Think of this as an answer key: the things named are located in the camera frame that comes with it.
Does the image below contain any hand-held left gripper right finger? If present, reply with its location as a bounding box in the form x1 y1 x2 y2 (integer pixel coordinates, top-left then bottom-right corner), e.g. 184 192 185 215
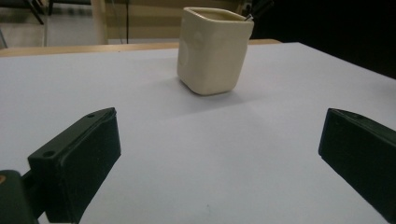
318 107 396 224

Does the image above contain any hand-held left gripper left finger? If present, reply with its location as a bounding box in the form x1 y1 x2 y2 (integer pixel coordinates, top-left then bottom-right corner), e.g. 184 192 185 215
27 106 122 224

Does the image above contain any cream ceramic cup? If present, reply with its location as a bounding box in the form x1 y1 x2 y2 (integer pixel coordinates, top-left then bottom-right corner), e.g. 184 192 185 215
176 7 255 96

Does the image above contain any wooden table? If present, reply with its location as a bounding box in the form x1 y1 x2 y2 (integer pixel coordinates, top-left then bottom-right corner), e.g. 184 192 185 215
0 38 282 58

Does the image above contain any white table sheet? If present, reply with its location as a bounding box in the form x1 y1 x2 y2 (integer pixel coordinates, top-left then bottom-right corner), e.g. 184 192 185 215
0 41 396 224

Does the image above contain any wooden panelled counter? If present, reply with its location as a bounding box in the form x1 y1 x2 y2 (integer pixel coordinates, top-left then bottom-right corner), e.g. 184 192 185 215
91 0 247 45

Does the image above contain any black cable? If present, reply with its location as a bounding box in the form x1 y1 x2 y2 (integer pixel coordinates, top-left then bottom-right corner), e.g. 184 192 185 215
124 0 131 45

